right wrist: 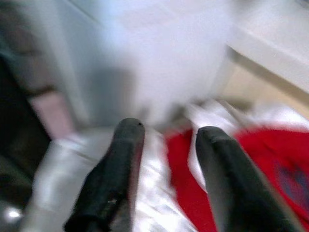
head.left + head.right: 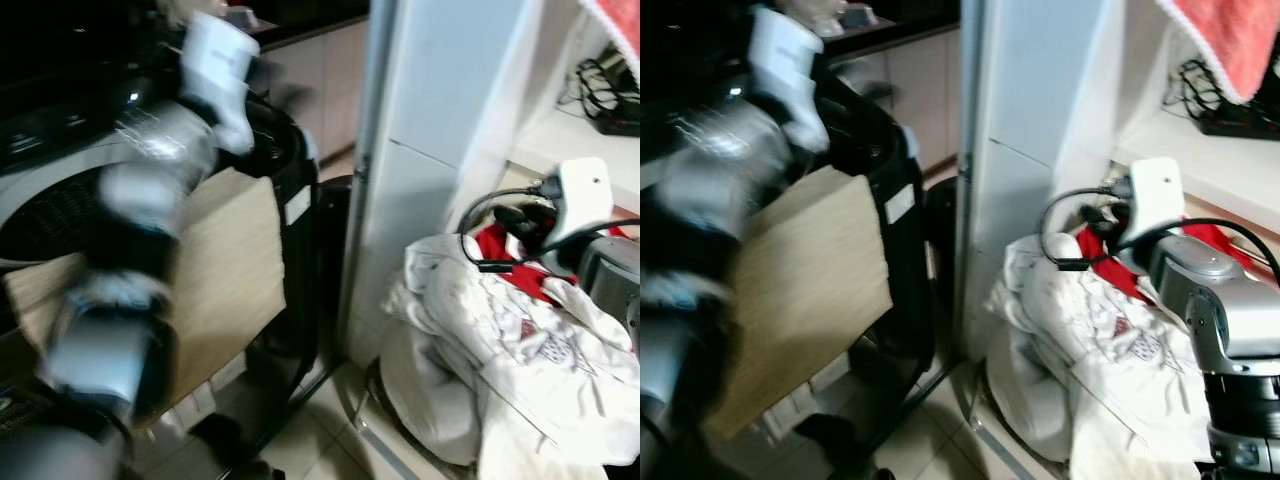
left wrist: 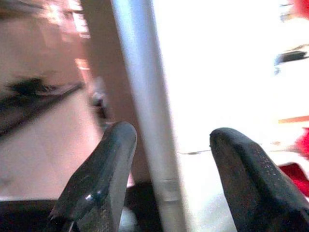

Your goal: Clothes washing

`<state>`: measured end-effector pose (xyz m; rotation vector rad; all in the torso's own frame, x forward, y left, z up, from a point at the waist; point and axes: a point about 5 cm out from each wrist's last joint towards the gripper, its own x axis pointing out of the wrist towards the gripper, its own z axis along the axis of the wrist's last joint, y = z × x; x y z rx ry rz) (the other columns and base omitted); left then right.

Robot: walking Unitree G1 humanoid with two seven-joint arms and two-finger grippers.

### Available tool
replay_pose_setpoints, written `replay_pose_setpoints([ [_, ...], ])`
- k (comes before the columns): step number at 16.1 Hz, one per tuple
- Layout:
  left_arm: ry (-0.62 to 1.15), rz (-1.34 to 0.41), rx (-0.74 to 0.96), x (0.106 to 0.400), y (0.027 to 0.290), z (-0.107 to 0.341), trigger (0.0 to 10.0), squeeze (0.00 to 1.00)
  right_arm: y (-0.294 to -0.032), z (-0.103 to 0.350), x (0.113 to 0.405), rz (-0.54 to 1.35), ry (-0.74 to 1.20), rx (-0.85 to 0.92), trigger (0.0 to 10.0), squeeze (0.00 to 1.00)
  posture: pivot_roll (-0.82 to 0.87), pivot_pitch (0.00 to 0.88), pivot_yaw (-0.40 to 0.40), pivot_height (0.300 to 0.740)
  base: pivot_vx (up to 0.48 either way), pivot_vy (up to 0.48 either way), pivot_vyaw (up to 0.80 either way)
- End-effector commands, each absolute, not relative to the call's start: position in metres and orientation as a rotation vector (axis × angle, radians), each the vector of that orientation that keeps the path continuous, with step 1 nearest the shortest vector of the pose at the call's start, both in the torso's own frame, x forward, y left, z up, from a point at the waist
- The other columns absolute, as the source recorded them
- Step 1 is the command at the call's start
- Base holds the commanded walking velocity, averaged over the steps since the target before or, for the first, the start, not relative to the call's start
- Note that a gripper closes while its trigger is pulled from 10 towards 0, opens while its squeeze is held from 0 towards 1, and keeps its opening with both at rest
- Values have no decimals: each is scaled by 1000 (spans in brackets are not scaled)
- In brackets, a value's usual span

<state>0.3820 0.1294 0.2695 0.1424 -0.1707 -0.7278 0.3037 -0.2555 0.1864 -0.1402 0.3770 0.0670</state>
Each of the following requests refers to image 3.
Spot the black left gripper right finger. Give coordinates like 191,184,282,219
209,127,309,232

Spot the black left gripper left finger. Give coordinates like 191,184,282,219
49,121,138,232

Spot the red cloth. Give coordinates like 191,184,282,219
279,127,309,198

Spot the silver metal pole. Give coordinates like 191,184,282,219
110,0,189,232

